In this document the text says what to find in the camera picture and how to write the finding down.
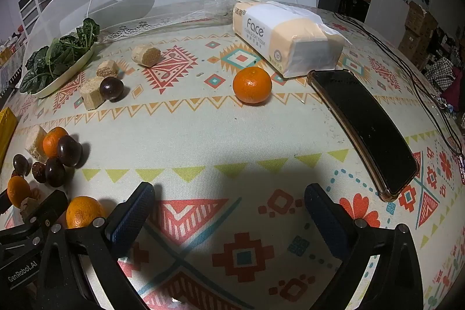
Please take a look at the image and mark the cardboard boxes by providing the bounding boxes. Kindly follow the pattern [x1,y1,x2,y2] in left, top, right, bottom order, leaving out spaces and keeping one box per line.
[398,1,437,70]

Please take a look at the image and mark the mandarin among plums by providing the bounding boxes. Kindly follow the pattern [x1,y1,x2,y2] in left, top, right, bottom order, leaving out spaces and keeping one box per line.
[42,127,69,158]

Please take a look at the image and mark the plate of spinach leaves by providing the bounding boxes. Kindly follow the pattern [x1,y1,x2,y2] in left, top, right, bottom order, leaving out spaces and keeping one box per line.
[20,17,100,94]

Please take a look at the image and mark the Face tissue pack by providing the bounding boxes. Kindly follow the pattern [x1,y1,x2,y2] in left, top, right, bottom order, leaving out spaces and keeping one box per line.
[232,1,351,79]

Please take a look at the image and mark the black smartphone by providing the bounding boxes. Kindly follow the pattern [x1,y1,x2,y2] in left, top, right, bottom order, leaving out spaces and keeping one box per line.
[307,69,419,202]

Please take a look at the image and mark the white drawer cabinet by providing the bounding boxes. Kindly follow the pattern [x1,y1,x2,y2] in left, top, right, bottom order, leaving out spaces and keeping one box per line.
[18,0,52,38]

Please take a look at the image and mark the small biscuit chunk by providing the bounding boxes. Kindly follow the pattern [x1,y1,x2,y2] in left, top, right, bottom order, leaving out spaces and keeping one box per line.
[20,198,40,221]

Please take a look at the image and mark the small wafer block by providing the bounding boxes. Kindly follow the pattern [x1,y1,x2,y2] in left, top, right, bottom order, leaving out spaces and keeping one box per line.
[96,60,119,78]

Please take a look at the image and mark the octagonal biscuit block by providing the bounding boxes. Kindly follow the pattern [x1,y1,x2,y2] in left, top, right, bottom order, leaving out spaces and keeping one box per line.
[80,76,105,111]

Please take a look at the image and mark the orange mandarin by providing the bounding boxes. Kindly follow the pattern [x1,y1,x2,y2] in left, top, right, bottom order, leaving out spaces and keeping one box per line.
[232,67,272,105]

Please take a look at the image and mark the yellow rimmed white tray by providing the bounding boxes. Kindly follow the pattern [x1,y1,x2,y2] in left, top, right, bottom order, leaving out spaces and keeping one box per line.
[0,108,18,165]

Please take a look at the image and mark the grey bowl under cover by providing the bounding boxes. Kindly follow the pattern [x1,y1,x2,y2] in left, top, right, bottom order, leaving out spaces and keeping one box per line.
[88,0,155,24]

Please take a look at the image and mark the black cable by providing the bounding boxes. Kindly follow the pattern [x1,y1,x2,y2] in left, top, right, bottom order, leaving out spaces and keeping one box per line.
[332,12,465,165]

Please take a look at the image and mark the large orange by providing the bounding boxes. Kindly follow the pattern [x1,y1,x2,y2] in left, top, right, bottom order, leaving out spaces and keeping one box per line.
[65,196,106,229]

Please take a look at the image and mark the red date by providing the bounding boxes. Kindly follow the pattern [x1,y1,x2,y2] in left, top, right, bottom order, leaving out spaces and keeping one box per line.
[31,161,47,183]

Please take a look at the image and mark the white mesh food cover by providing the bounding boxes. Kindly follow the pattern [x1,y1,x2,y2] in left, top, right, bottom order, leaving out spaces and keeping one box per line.
[24,0,234,59]

